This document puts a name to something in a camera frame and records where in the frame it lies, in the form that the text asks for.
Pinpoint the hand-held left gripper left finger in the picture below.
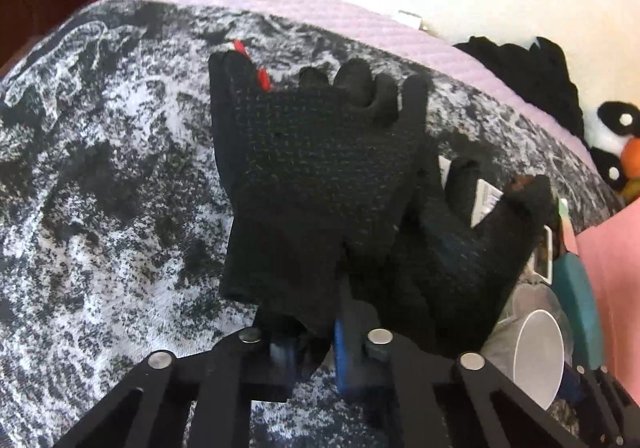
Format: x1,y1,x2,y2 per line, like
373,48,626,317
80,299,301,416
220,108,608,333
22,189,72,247
52,310,321,448

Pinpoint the black knit glove white label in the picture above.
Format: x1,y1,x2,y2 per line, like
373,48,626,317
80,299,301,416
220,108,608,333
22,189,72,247
395,157,557,360

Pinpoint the small white block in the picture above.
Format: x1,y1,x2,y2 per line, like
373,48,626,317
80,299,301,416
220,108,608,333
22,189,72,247
396,9,424,30

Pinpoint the black knitted cloth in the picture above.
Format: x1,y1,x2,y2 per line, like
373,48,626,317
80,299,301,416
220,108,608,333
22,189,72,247
454,34,587,141

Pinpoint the pink cloth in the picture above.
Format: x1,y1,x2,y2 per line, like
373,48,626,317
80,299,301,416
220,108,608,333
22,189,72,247
574,200,640,381

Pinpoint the black white mottled desk mat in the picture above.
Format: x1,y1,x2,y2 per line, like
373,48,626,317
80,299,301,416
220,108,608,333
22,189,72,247
0,0,626,448

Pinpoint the black knit glove red tag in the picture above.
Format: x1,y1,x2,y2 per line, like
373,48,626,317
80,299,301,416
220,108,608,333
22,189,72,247
207,39,432,336

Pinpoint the clear plastic cup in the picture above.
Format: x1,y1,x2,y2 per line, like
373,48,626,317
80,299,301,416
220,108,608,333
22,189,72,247
482,278,573,369

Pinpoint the panda plush toy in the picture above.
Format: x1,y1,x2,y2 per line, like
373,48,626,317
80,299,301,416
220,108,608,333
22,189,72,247
586,99,640,206

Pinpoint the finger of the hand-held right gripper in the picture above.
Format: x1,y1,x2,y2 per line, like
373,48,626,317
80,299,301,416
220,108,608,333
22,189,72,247
564,364,640,448

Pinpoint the teal book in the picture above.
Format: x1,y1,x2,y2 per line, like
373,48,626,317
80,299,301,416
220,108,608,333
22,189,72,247
559,252,607,371

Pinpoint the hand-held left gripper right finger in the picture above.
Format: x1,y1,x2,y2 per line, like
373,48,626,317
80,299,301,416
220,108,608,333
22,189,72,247
334,278,591,448

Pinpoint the white cup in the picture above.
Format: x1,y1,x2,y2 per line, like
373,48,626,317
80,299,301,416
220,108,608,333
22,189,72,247
514,309,567,411

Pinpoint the lilac textured desktop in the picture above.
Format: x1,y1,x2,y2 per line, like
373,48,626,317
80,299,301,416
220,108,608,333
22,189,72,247
145,0,591,160

